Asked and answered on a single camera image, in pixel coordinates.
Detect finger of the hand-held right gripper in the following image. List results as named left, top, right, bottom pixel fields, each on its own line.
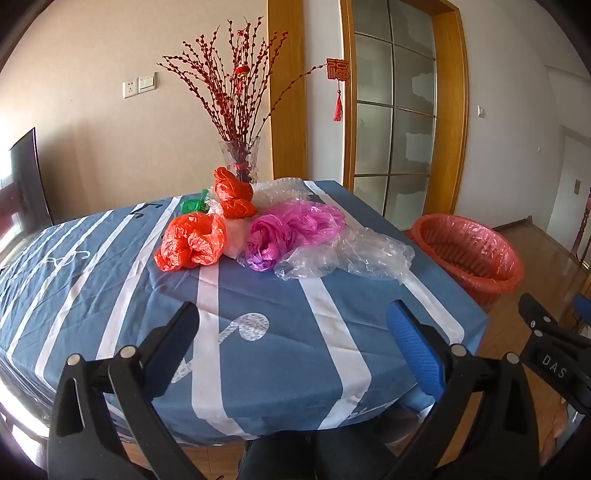
left=573, top=294, right=591, bottom=334
left=518, top=292, right=591, bottom=356

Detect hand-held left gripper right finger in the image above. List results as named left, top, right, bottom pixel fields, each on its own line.
left=379, top=299, right=542, bottom=480

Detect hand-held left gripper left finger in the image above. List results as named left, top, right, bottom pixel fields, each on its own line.
left=48, top=301, right=208, bottom=480

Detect trash bin with red liner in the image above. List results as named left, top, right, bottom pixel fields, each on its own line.
left=406, top=213, right=526, bottom=309

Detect large clear bubble wrap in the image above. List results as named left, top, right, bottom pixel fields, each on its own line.
left=274, top=225, right=416, bottom=282

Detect dark green plastic bag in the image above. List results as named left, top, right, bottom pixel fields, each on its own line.
left=180, top=188, right=211, bottom=216

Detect blue white striped tablecloth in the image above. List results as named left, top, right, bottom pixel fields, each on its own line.
left=0, top=179, right=490, bottom=446

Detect wooden chair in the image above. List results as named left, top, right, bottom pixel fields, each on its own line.
left=570, top=185, right=591, bottom=265

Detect large orange plastic bag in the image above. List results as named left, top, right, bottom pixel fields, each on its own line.
left=154, top=212, right=228, bottom=272

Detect person's dark pants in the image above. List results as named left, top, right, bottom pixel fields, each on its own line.
left=239, top=427, right=419, bottom=480

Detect white black printed plastic bag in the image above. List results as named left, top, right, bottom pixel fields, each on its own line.
left=203, top=185, right=223, bottom=216

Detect small orange plastic bag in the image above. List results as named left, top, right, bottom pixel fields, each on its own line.
left=213, top=167, right=259, bottom=220

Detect pink purple plastic bag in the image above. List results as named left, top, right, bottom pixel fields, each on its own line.
left=237, top=200, right=346, bottom=273

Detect small clear bubble wrap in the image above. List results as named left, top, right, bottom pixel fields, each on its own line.
left=252, top=180, right=320, bottom=209

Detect clear glass vase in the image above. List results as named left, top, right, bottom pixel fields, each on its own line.
left=218, top=136, right=262, bottom=185

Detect wooden frosted glass door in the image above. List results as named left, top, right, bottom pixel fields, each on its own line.
left=341, top=0, right=470, bottom=230

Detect red berry branches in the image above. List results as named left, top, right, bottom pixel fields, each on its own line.
left=157, top=16, right=329, bottom=145

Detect red knot tassel ornament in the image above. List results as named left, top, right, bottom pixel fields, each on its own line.
left=326, top=58, right=352, bottom=123

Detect wooden door frame pillar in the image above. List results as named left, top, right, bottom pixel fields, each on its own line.
left=267, top=0, right=309, bottom=182

